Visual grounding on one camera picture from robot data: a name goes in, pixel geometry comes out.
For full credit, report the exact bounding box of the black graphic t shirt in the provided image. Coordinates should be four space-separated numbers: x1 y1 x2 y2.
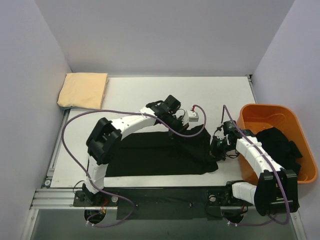
105 125 219 177

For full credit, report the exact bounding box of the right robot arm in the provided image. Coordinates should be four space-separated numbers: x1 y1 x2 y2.
210 120 300 216

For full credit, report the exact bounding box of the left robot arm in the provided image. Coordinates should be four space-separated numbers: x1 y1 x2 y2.
82 95 189 206

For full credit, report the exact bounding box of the orange plastic bin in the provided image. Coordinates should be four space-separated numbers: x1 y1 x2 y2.
236 104 318 185

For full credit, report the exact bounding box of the black t shirt in bin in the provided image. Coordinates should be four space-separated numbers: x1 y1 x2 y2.
255 127 303 175

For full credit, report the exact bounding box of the folded cream t shirt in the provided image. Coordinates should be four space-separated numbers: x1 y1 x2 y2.
57 72 108 110

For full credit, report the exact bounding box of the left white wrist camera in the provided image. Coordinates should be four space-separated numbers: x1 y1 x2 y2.
181 105 199 125

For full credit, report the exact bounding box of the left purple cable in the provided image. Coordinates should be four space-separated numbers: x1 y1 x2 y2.
61 104 207 228

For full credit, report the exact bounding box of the purple cable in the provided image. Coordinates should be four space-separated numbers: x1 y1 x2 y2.
61 104 207 228
219 104 292 227

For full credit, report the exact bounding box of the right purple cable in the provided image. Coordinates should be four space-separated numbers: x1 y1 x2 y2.
219 104 292 227

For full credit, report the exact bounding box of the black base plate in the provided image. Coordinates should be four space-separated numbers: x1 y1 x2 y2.
84 195 250 222

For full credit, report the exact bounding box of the aluminium frame rail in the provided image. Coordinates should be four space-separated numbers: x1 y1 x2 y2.
30 186 253 210

